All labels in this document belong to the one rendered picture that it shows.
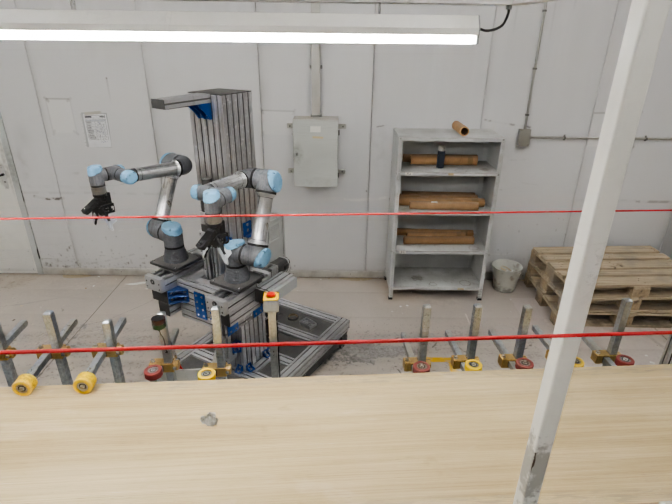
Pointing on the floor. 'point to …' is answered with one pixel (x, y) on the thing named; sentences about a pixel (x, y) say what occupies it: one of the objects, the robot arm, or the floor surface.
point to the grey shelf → (447, 279)
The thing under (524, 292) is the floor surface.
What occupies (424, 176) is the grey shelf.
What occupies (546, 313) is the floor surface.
